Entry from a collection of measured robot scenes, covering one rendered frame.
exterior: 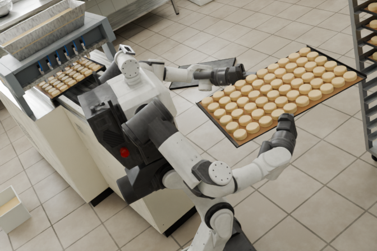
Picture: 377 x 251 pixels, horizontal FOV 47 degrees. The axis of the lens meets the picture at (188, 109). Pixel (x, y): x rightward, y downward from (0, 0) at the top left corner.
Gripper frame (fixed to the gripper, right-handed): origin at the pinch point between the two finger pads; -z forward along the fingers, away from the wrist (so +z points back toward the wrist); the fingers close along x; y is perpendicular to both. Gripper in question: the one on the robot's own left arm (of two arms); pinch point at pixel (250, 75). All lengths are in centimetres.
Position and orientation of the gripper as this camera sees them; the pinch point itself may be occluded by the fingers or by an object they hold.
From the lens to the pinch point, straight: 202.4
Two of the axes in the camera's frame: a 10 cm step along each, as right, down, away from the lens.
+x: -3.1, -7.8, -5.4
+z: -8.8, 0.2, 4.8
